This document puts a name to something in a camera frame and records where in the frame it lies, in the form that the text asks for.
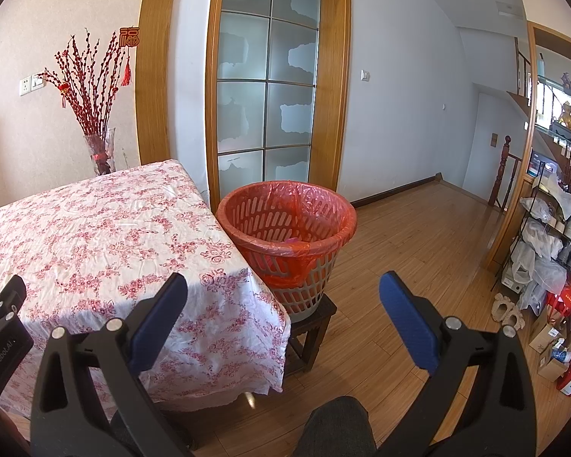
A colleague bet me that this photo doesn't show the red gift bag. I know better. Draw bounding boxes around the red gift bag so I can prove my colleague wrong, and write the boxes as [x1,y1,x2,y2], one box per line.
[545,283,571,317]

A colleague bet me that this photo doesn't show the brown cardboard box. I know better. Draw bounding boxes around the brown cardboard box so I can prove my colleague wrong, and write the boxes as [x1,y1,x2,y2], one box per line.
[528,312,569,353]

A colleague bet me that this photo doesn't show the dark wooden stool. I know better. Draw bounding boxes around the dark wooden stool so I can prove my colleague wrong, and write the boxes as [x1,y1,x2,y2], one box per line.
[283,295,338,377]

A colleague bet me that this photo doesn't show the black wire shelf rack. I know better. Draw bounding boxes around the black wire shelf rack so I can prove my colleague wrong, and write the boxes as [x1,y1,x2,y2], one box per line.
[492,152,571,315]

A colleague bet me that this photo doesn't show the white shopping bag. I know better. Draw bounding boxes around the white shopping bag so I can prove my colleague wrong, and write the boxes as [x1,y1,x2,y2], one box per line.
[509,240,568,312]

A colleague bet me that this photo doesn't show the wooden room divider frame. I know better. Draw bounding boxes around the wooden room divider frame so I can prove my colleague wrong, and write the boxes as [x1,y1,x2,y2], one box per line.
[483,19,571,270]

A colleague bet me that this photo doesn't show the red knot wall ornament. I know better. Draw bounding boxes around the red knot wall ornament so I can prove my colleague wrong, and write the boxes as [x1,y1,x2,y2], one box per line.
[119,26,141,87]

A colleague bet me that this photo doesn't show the red berry branches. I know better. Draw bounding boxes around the red berry branches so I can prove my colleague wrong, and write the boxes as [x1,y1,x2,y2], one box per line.
[37,31,127,136]

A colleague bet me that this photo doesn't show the open cardboard box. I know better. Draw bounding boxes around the open cardboard box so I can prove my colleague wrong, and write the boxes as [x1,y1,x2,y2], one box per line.
[538,343,571,382]

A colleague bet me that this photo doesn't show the clear glass vase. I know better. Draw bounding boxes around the clear glass vase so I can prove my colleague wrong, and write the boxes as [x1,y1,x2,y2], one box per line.
[83,128,117,177]

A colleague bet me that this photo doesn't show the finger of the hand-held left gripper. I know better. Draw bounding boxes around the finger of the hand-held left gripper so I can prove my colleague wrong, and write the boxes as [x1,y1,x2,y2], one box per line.
[0,273,28,339]

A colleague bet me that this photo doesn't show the person's grey trouser leg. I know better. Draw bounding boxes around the person's grey trouser leg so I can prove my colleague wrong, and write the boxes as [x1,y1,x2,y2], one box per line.
[292,395,376,457]

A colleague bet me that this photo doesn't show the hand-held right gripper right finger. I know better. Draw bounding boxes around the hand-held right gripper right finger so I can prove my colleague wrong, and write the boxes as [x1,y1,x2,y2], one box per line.
[379,271,538,457]

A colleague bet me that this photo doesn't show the pink floral tablecloth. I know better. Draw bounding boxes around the pink floral tablecloth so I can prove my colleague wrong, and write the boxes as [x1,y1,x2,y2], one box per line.
[0,159,292,412]

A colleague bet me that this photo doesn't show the person's left forearm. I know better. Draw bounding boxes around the person's left forearm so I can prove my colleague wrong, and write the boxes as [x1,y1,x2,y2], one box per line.
[0,404,32,457]

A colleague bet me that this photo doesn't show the red plastic bin liner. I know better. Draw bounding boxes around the red plastic bin liner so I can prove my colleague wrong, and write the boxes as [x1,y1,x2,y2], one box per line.
[215,180,359,291]

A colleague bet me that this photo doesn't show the wooden stair newel post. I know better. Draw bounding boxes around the wooden stair newel post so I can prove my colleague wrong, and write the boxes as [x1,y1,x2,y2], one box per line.
[488,136,524,210]

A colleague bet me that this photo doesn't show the frosted glass door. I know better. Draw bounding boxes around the frosted glass door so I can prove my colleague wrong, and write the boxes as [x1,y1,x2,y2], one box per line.
[216,0,322,198]

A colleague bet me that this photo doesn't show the orange slotted waste basket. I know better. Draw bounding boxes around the orange slotted waste basket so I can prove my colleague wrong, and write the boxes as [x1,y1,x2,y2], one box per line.
[215,180,359,322]

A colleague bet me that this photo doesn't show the wooden door frame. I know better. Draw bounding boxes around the wooden door frame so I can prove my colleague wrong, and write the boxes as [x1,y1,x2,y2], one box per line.
[136,0,353,210]

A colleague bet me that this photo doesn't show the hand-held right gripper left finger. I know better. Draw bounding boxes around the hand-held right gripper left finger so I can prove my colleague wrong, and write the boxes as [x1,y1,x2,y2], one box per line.
[30,272,191,457]

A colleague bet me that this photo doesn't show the beige slipper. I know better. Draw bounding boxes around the beige slipper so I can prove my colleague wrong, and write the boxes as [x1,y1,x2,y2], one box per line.
[502,307,525,330]
[491,294,515,322]

